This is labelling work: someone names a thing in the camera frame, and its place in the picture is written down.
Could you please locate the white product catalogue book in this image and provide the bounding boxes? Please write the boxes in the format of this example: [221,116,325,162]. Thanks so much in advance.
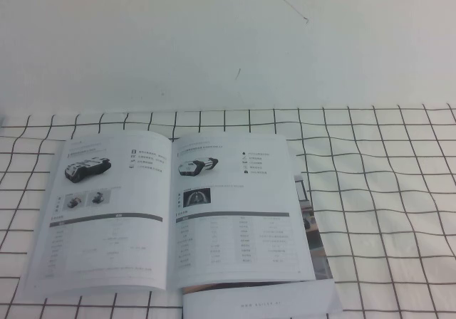
[17,130,343,319]

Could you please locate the white black-grid tablecloth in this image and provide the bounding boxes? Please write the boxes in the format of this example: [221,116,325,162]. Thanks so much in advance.
[0,103,456,319]

